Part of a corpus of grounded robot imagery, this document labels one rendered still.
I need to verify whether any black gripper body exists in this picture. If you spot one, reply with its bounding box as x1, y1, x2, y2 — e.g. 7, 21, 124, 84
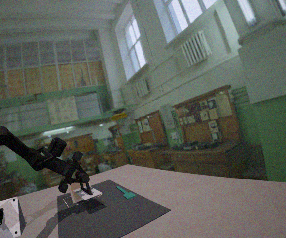
53, 151, 83, 194

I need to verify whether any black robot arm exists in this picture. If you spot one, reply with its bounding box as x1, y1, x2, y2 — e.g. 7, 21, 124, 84
0, 126, 76, 178

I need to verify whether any beige square tile with dark centre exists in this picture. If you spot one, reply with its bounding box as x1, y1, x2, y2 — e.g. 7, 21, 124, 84
68, 182, 86, 203

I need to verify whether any dark grey mat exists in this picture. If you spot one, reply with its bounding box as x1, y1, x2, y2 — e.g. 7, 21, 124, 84
57, 180, 171, 238

